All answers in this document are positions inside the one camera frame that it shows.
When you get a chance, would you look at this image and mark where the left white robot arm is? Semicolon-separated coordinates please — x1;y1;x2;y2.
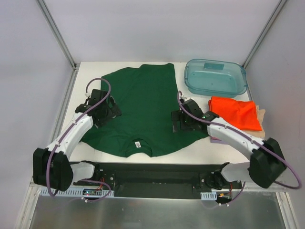
33;89;122;191

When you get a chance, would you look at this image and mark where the beige folded t shirt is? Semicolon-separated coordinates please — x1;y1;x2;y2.
245;105;265;139

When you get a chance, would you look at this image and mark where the teal plastic bin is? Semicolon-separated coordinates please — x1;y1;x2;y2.
184;59;248;98

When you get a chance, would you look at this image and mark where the left aluminium side rail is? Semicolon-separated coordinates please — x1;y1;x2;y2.
15;63;80;229

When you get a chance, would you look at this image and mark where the front aluminium rail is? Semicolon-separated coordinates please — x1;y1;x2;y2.
30;167;289;193

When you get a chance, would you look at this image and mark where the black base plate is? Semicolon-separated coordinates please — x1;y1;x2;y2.
45;161;274;200

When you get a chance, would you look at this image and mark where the white cable duct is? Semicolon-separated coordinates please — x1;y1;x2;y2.
40;187;115;198
200;191;217;201

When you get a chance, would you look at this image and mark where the right aluminium frame post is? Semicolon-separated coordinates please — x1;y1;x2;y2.
243;0;288;69

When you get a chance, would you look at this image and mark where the aluminium frame post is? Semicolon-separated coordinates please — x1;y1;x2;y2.
35;0;77;69
243;0;288;69

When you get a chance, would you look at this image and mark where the left aluminium frame post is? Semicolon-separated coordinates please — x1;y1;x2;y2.
35;0;77;69

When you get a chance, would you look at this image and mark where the green t shirt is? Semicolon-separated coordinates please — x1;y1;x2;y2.
81;63;208;157

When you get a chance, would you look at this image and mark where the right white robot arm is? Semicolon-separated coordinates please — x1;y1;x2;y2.
172;98;286;189

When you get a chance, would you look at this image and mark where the left white cable duct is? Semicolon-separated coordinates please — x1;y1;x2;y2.
40;187;115;198

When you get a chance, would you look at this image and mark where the right white cable duct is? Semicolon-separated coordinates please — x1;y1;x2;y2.
200;191;217;201

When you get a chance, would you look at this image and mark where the orange folded t shirt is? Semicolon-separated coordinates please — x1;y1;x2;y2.
208;96;262;131

